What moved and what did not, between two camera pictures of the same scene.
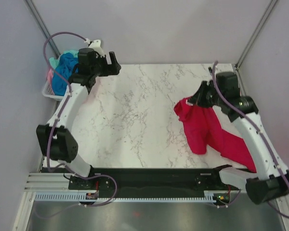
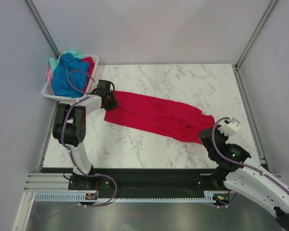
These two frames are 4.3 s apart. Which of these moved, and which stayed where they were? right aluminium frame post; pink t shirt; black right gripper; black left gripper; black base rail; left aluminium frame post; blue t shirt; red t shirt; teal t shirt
Moved: red t shirt; black left gripper; black right gripper
Stayed: blue t shirt; right aluminium frame post; pink t shirt; black base rail; teal t shirt; left aluminium frame post
